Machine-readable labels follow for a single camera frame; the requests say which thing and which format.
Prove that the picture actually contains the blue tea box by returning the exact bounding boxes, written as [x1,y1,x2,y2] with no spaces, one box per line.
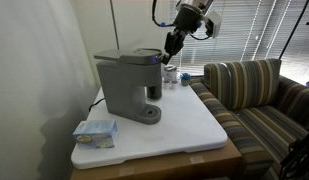
[73,119,118,149]

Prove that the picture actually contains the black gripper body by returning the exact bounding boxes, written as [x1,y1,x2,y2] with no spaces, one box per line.
[173,4,201,33]

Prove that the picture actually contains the white cutting board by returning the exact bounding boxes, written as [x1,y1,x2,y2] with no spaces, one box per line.
[71,84,227,169]

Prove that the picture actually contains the coffee pod cup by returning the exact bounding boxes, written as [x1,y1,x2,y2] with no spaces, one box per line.
[163,79,170,89]
[170,81,178,89]

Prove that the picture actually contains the black power cable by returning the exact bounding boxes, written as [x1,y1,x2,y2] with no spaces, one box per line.
[88,96,106,113]

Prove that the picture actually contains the blue spiky ball cup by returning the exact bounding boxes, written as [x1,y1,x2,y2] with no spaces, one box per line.
[181,73,191,86]

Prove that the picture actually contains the dark travel mug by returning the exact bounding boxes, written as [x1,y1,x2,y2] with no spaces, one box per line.
[147,85,162,101]

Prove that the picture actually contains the window blinds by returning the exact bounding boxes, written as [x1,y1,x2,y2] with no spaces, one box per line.
[171,0,309,84]

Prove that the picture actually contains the black stand frame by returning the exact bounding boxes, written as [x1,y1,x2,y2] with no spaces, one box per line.
[279,133,309,180]

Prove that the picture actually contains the striped sofa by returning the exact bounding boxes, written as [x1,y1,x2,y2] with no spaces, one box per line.
[190,59,309,180]

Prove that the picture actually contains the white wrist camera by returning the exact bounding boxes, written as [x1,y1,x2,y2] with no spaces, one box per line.
[205,11,222,38]

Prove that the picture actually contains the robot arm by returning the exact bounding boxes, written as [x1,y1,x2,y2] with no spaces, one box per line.
[162,0,221,65]

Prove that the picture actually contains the grey coffeemaker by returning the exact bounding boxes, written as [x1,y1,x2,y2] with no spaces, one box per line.
[94,48,162,125]

